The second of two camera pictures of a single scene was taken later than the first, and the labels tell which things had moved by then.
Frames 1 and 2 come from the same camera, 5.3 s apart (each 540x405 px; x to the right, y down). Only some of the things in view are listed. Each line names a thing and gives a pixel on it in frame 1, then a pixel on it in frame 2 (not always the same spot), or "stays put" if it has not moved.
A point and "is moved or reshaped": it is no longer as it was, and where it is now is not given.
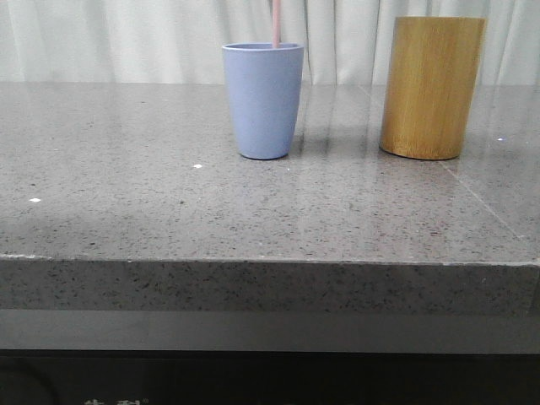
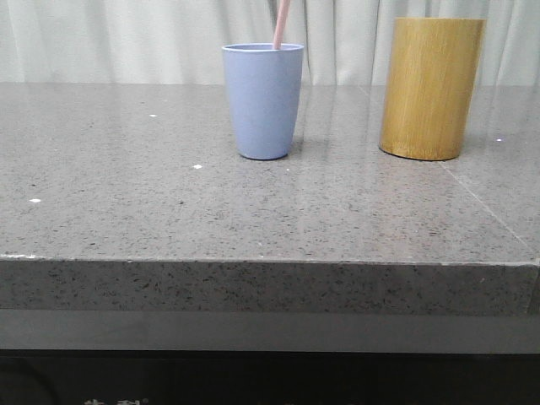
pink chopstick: [276, 23] is moved or reshaped
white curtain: [181, 41] stays put
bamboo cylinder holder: [431, 83] stays put
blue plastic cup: [264, 84] stays put
